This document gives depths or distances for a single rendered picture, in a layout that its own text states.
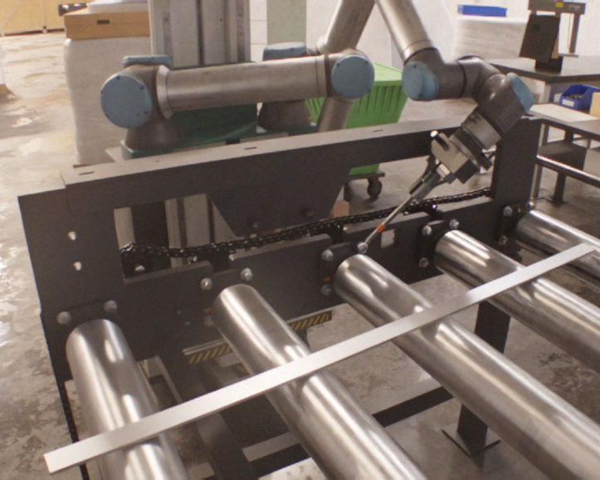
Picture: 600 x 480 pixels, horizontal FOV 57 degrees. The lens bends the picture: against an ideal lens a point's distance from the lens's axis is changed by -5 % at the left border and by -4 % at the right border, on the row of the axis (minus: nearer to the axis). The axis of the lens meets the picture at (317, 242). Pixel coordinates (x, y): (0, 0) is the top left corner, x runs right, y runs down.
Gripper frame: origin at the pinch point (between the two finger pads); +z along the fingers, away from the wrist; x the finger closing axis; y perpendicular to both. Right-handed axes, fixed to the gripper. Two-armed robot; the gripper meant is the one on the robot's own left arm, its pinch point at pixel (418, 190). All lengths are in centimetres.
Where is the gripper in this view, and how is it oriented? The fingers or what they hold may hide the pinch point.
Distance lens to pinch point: 137.8
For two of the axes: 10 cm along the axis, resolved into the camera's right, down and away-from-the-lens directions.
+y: -6.5, -4.4, -6.2
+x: 3.2, 5.8, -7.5
